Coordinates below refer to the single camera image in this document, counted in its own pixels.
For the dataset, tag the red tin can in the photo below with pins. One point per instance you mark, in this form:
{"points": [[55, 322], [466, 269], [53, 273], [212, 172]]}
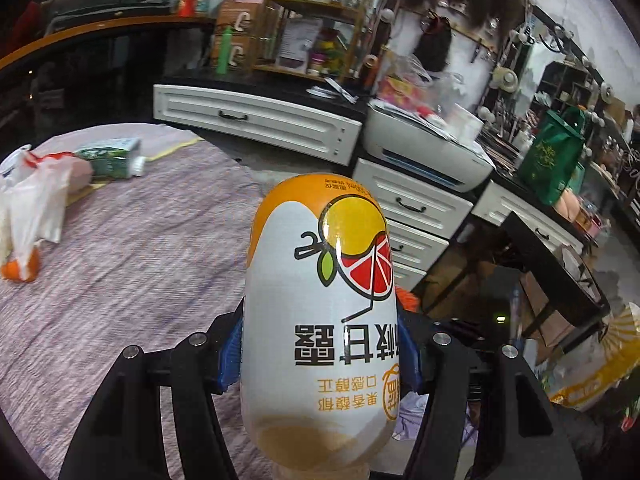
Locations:
{"points": [[187, 1]]}

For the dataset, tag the white printer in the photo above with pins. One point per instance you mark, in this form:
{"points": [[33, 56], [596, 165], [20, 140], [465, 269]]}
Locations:
{"points": [[425, 152]]}

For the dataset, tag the white orange-print bottle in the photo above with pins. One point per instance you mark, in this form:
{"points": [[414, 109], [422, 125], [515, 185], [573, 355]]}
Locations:
{"points": [[310, 335]]}

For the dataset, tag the clear bag with red items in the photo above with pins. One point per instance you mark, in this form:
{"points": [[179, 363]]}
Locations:
{"points": [[415, 85]]}

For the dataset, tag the green spray bottle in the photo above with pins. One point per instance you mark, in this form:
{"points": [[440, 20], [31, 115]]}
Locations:
{"points": [[224, 52]]}

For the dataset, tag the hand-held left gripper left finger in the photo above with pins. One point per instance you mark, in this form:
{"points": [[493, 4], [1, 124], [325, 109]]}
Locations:
{"points": [[231, 360]]}

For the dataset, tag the large white cabinet drawer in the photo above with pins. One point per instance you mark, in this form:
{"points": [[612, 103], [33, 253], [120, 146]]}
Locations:
{"points": [[415, 200]]}

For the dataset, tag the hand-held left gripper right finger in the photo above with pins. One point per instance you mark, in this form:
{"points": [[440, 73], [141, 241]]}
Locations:
{"points": [[409, 360]]}

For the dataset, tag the small white cabinet drawer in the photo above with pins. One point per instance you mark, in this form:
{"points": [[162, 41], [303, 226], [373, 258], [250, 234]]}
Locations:
{"points": [[411, 276]]}

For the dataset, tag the lilac cloth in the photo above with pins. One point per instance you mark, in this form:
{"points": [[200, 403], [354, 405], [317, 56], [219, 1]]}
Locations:
{"points": [[412, 417]]}

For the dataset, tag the brown cardboard box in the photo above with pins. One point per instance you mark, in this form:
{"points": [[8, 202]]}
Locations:
{"points": [[239, 50], [240, 12]]}

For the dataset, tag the printed paper sheet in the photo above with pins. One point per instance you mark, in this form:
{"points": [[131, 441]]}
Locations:
{"points": [[300, 42]]}

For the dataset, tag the medium white cabinet drawer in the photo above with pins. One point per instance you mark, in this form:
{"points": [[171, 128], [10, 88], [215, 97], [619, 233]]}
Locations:
{"points": [[420, 247]]}

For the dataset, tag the yellow printed sack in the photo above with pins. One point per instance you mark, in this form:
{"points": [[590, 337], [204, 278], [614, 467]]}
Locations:
{"points": [[600, 370]]}

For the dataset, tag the green tote bag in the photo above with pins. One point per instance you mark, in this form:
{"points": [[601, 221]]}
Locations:
{"points": [[550, 157]]}

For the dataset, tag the wooden shelf rack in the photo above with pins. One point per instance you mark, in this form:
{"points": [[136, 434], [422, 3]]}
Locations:
{"points": [[320, 7]]}

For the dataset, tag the white plastic bag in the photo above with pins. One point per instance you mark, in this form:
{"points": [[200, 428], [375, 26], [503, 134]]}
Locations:
{"points": [[35, 200]]}

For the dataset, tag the green jar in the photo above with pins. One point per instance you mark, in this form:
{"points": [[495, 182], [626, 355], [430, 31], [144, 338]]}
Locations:
{"points": [[203, 2]]}

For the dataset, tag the orange fruit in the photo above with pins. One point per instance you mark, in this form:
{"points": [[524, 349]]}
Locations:
{"points": [[22, 267]]}

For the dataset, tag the black wig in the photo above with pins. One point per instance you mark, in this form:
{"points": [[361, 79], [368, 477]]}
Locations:
{"points": [[432, 47]]}

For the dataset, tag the wide white drawer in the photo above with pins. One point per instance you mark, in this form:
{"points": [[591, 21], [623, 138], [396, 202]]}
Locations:
{"points": [[250, 120]]}

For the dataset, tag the green drink carton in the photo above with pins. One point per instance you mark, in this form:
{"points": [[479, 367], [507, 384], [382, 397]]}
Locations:
{"points": [[107, 157]]}

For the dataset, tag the wooden counter shelf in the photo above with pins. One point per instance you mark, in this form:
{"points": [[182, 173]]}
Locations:
{"points": [[100, 32]]}

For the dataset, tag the small straw hat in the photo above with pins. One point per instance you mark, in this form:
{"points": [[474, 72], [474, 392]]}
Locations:
{"points": [[504, 80]]}

